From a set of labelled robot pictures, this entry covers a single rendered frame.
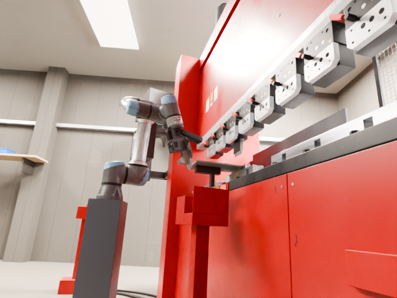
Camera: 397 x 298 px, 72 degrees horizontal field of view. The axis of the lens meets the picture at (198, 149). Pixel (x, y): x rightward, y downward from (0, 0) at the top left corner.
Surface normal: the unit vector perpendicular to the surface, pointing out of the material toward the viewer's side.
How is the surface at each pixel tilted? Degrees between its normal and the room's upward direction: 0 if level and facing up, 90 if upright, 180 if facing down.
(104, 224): 90
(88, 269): 90
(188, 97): 90
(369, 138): 90
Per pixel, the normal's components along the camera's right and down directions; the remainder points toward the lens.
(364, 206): -0.96, -0.13
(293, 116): 0.05, -0.28
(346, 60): 0.27, -0.25
